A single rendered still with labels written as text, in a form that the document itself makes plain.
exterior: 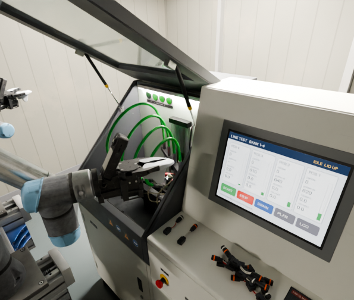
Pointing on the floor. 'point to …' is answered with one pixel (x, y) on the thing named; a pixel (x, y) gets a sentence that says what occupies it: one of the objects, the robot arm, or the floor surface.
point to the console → (307, 116)
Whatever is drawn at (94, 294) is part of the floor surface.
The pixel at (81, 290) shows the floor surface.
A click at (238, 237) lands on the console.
